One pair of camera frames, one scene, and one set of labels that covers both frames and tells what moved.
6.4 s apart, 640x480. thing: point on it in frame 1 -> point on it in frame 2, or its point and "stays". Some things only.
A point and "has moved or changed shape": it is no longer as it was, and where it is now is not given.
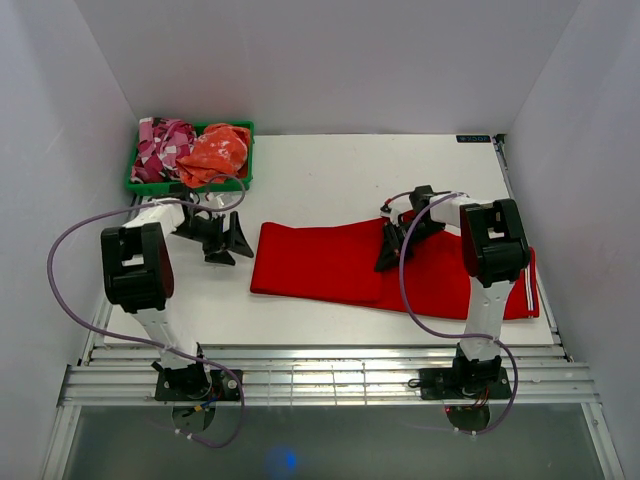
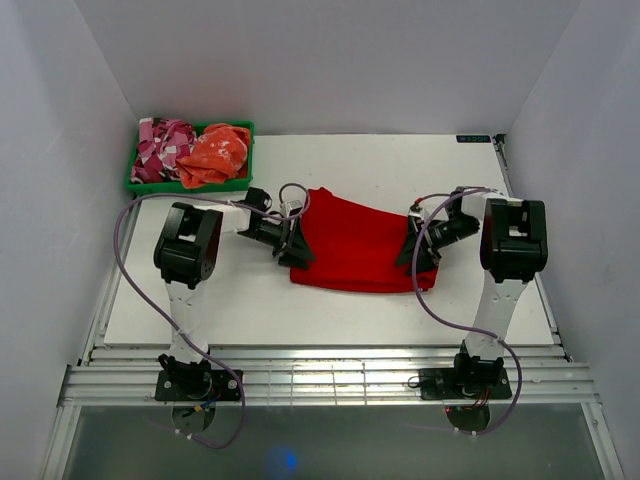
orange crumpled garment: x=217 y=156 stays
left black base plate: x=197 y=383 stays
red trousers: x=337 y=259 has moved or changed shape
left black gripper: x=235 y=238 -> x=297 y=246
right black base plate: x=468 y=379 stays
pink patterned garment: x=161 y=143 stays
